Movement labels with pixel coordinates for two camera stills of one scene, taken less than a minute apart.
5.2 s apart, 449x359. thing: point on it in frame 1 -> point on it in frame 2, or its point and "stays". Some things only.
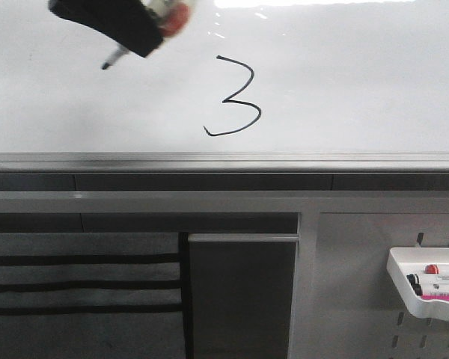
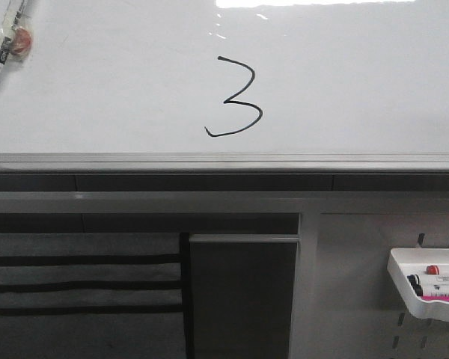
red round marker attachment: x=177 y=19 -> x=21 y=41
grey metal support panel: x=241 y=289 stays
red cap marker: x=436 y=269 stays
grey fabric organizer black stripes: x=87 y=295 stays
